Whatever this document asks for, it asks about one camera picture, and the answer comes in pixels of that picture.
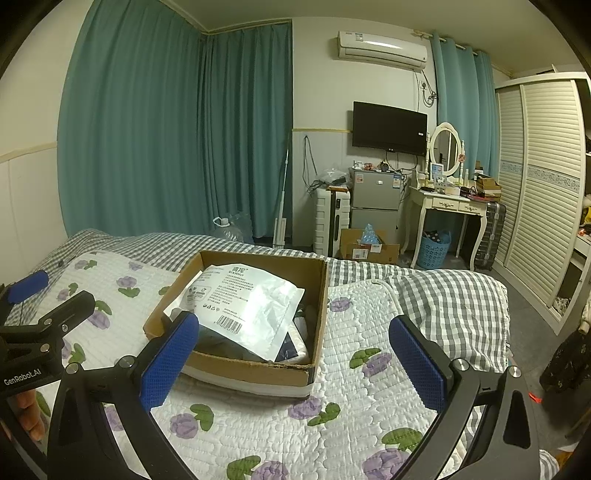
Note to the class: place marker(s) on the blue plastic bag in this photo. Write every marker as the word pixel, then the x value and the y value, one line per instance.
pixel 368 235

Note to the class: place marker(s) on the black wall television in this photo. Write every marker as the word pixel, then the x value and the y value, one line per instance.
pixel 390 128

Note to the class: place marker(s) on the white suitcase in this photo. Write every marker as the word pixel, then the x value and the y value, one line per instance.
pixel 332 221

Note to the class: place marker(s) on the white air conditioner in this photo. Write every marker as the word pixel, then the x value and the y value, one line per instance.
pixel 381 48

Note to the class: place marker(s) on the teal corner curtain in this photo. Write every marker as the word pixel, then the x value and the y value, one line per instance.
pixel 249 134

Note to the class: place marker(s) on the dark floral garment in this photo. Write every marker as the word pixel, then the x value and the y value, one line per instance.
pixel 568 362

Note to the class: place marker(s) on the white dressing table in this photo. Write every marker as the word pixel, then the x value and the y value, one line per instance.
pixel 443 201

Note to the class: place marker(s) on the grey mini fridge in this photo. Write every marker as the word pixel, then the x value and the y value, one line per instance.
pixel 375 203

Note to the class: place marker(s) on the white louvred wardrobe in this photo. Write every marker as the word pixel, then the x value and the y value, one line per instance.
pixel 540 194

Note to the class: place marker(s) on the small blue white frame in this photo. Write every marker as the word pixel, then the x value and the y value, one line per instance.
pixel 437 171

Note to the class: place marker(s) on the small red object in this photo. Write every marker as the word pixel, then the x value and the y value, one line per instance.
pixel 533 398

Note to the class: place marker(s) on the oval white vanity mirror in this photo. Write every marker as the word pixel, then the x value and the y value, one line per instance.
pixel 445 147

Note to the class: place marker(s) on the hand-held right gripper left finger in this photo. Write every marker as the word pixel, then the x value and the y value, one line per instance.
pixel 171 362

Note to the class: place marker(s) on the floral quilt bed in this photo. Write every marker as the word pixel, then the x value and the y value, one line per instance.
pixel 443 295

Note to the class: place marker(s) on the brown floor cardboard box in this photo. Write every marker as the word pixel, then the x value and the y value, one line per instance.
pixel 364 251

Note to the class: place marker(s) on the white plastic packet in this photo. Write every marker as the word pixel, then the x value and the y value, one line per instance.
pixel 240 300

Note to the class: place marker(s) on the clear plastic bag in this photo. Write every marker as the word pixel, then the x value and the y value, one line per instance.
pixel 333 176

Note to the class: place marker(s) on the wide teal curtain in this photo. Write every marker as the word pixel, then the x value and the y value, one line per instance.
pixel 134 124

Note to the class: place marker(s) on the narrow teal window curtain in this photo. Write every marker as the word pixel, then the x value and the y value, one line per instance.
pixel 464 97

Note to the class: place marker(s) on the dark suitcase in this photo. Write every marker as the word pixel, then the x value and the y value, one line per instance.
pixel 489 235

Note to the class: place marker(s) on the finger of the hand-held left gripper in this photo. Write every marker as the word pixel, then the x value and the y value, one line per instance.
pixel 28 284
pixel 69 309

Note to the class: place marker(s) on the blue laundry basket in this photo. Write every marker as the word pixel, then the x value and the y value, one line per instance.
pixel 431 254

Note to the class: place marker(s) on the large clear water bottle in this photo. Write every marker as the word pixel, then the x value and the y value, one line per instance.
pixel 233 228

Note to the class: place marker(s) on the small brown box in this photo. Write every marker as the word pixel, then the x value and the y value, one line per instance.
pixel 488 184

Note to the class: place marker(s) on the person's left hand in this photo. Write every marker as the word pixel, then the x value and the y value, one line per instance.
pixel 28 413

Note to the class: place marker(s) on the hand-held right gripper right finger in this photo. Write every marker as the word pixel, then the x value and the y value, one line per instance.
pixel 420 364

